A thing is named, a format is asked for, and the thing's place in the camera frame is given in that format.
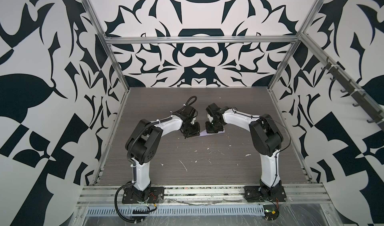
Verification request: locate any aluminium frame corner post right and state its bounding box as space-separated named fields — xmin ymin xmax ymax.
xmin=268 ymin=0 xmax=325 ymax=91

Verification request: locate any aluminium horizontal back bar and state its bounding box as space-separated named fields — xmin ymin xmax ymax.
xmin=106 ymin=35 xmax=295 ymax=44

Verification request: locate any lilac square paper sheet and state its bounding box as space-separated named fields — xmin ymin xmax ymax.
xmin=200 ymin=130 xmax=225 ymax=137

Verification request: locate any white slotted cable duct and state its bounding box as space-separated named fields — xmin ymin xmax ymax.
xmin=83 ymin=204 xmax=265 ymax=218

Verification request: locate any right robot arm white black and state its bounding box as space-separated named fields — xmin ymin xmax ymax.
xmin=206 ymin=103 xmax=284 ymax=192

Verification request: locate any aluminium frame corner post left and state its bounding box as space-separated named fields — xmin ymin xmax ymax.
xmin=81 ymin=0 xmax=130 ymax=92

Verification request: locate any aluminium frame corner post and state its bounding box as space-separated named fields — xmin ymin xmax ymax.
xmin=268 ymin=0 xmax=325 ymax=91
xmin=81 ymin=0 xmax=130 ymax=92

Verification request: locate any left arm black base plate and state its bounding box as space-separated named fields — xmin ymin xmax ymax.
xmin=122 ymin=185 xmax=165 ymax=204

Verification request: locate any hook rail on right wall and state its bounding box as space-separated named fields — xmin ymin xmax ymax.
xmin=320 ymin=57 xmax=384 ymax=131

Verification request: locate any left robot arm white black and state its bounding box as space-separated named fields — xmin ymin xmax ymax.
xmin=126 ymin=105 xmax=200 ymax=193

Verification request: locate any black cable left base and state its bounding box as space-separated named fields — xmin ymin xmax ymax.
xmin=114 ymin=180 xmax=157 ymax=224

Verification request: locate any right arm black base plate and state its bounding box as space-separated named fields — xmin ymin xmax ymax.
xmin=244 ymin=184 xmax=287 ymax=203

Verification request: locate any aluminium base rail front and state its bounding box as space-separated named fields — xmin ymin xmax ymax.
xmin=77 ymin=184 xmax=332 ymax=207

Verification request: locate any small green circuit board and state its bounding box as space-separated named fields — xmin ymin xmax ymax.
xmin=263 ymin=205 xmax=280 ymax=222

